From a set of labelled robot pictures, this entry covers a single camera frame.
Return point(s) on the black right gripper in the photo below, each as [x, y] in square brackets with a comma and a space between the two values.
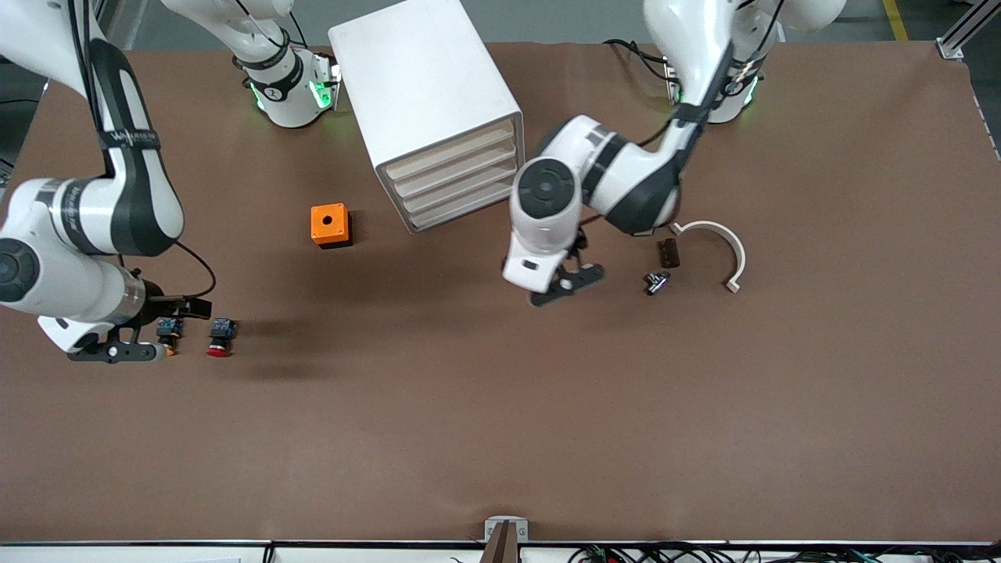
[159, 300]

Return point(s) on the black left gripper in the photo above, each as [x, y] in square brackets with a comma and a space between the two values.
[580, 243]

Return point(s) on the red push button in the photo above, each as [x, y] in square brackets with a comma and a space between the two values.
[221, 336]

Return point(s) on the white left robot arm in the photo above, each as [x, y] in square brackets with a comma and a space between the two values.
[626, 180]

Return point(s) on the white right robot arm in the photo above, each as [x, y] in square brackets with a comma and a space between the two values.
[133, 203]

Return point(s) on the yellow push button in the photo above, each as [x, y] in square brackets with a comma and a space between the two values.
[170, 328]

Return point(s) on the chrome valve fitting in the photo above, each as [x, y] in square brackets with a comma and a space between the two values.
[658, 282]

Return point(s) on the dark brown capacitor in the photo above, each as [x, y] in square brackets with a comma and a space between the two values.
[669, 253]

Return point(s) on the orange box with hole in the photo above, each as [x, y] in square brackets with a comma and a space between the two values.
[328, 223]

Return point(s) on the white curved plastic bracket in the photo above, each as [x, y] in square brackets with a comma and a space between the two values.
[731, 242]

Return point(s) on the white table edge rail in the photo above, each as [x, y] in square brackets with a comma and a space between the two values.
[117, 554]

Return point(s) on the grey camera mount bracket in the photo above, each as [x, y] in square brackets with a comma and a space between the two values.
[506, 532]

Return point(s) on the aluminium frame profile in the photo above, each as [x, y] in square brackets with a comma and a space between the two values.
[958, 43]

